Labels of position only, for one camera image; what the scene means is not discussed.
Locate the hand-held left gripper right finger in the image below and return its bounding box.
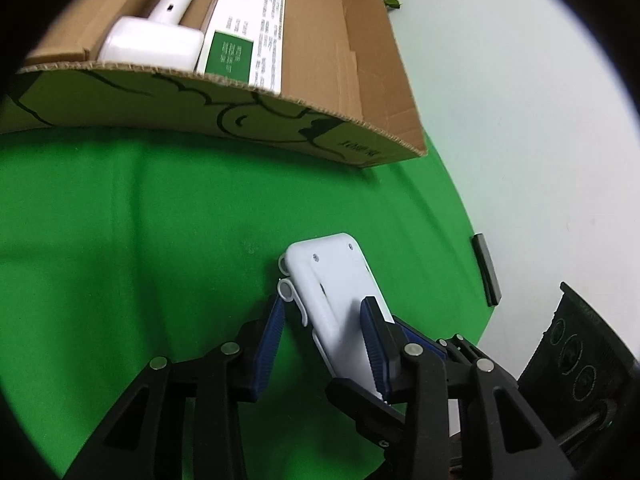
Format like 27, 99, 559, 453
359, 296, 576, 480

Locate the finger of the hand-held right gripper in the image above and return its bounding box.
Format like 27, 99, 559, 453
325, 379, 408, 448
392, 316, 481, 361

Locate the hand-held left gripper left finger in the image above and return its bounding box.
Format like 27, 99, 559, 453
65, 294, 287, 480

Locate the large cardboard box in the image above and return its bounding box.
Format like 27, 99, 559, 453
0, 0, 428, 168

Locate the white handheld device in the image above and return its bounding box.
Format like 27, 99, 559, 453
97, 0, 208, 73

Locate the white box with green label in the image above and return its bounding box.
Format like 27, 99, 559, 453
194, 0, 290, 95

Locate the narrow cardboard box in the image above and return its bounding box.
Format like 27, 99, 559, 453
17, 0, 173, 68

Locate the black flat bar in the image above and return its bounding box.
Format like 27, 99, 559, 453
472, 232, 502, 307

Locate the green tablecloth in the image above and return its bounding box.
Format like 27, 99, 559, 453
0, 95, 496, 480

